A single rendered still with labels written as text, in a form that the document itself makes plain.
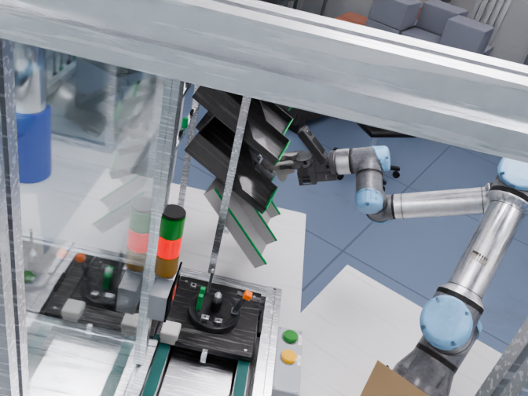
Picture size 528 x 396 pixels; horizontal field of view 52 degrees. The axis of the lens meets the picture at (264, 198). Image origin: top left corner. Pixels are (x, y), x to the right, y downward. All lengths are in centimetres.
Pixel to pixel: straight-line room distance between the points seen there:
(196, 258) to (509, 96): 165
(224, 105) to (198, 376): 69
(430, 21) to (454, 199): 425
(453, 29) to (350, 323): 390
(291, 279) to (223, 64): 164
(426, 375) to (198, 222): 96
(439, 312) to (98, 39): 119
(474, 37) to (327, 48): 506
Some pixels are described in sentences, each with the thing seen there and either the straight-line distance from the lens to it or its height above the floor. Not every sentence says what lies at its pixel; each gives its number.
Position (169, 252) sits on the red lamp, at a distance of 110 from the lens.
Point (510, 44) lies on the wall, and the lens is 745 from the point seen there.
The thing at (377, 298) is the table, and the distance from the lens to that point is 189.
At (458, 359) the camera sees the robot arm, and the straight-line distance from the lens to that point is 150.
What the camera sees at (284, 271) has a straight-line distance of 186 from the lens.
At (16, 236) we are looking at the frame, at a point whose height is 178.
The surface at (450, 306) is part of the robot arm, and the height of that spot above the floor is 126.
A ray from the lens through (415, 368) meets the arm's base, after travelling 147.
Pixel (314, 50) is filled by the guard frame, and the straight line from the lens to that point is 21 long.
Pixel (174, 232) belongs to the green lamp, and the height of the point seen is 138.
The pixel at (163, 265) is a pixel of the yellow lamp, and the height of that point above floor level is 129.
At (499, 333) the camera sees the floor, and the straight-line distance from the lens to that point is 349.
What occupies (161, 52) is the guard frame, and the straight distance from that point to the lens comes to 22.
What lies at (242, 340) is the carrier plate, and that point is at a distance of 145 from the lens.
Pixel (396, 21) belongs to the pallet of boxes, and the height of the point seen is 92.
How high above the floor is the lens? 204
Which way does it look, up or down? 33 degrees down
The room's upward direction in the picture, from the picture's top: 14 degrees clockwise
